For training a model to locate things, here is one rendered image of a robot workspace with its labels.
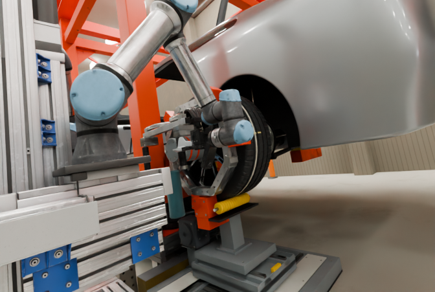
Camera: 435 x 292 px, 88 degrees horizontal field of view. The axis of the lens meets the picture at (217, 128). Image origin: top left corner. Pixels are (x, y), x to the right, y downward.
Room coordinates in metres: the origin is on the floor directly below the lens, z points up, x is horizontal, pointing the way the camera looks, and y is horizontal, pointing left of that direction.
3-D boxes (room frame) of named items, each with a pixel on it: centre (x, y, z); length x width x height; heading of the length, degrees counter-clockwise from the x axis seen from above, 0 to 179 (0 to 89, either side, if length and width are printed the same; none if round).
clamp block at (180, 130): (1.06, 0.16, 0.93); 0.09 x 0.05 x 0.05; 135
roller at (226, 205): (1.31, -0.02, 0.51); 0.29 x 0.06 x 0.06; 135
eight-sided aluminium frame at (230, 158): (1.33, 0.13, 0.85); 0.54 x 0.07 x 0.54; 45
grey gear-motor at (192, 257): (1.67, 0.17, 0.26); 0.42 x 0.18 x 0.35; 135
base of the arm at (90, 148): (0.70, 0.37, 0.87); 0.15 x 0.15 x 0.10
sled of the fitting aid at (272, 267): (1.42, -0.02, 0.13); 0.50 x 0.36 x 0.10; 45
